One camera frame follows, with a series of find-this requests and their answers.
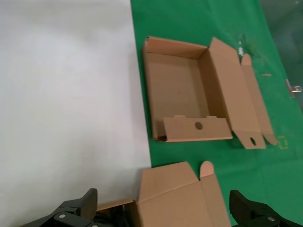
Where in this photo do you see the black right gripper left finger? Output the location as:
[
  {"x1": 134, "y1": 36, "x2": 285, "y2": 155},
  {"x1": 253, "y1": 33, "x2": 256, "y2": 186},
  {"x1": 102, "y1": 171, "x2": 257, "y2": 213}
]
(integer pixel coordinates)
[{"x1": 23, "y1": 188, "x2": 98, "y2": 227}]

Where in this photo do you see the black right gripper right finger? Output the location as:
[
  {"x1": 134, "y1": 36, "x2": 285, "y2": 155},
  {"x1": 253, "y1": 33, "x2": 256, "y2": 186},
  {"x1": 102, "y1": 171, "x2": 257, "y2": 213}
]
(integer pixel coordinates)
[{"x1": 229, "y1": 189, "x2": 303, "y2": 227}]

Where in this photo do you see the brown cardboard mailer box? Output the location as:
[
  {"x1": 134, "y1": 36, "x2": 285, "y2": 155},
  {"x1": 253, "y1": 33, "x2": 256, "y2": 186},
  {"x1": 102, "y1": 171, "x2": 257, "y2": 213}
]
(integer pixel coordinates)
[
  {"x1": 96, "y1": 160, "x2": 232, "y2": 227},
  {"x1": 142, "y1": 35, "x2": 277, "y2": 150}
]

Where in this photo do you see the metal binder clip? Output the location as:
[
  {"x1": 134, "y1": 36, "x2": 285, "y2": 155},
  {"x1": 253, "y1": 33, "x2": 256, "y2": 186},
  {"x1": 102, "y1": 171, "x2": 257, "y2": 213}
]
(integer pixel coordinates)
[{"x1": 285, "y1": 79, "x2": 303, "y2": 98}]

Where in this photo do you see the green table cloth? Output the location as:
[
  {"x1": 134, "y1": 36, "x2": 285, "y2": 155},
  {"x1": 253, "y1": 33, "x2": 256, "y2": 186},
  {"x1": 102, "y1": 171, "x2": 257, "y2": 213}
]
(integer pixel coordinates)
[{"x1": 130, "y1": 0, "x2": 303, "y2": 227}]

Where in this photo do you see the black power cable bundle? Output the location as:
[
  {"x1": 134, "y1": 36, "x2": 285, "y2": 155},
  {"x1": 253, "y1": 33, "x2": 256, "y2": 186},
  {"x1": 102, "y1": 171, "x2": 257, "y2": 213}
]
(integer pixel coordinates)
[{"x1": 94, "y1": 204, "x2": 133, "y2": 227}]

